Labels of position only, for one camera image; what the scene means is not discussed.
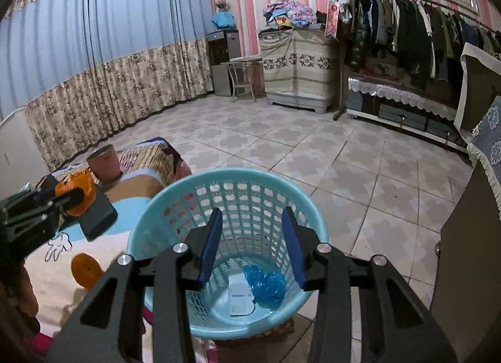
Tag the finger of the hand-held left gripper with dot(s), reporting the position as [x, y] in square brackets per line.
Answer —
[62, 197]

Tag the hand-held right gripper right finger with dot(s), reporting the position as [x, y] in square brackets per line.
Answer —
[293, 249]

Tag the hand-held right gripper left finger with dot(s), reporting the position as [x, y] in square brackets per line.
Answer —
[209, 247]

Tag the orange snack packet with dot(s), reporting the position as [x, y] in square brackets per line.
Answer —
[76, 182]

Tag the light blue plastic basket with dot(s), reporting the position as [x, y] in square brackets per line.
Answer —
[231, 173]

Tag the person's left forearm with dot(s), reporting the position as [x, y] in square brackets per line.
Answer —
[15, 300]

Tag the blue plastic bag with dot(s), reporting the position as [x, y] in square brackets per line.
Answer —
[266, 284]

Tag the pink metal-lined cup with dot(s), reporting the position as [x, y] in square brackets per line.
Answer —
[103, 165]

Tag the white paper packet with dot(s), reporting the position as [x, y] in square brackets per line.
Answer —
[239, 296]

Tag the printed cartoon blanket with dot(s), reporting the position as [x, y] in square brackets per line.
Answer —
[133, 187]

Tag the orange tape roll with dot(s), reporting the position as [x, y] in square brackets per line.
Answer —
[80, 273]

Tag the low cabinet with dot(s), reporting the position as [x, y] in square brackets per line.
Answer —
[399, 114]

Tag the blue and floral curtain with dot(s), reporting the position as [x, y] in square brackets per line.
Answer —
[117, 34]

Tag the brown wooden cabinet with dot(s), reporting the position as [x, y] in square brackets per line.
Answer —
[469, 269]

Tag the grey water dispenser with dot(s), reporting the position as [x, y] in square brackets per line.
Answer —
[225, 69]

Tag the cloth-covered cabinet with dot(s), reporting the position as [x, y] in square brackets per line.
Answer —
[301, 69]

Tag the white lace cloth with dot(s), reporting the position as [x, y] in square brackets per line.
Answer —
[391, 91]

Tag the small metal table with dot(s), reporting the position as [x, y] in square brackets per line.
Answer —
[242, 60]

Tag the blue patterned fringed cloth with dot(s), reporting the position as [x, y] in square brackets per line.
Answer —
[489, 132]

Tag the blue wrapped plant pot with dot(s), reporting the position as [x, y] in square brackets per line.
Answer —
[222, 18]

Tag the pink hanging packet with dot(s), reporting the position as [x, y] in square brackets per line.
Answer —
[332, 20]

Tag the pile of folded clothes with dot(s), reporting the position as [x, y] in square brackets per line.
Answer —
[289, 12]

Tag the row of hanging clothes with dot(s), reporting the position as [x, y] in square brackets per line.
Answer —
[411, 34]

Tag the cloth-covered television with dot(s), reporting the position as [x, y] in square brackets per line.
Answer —
[479, 89]

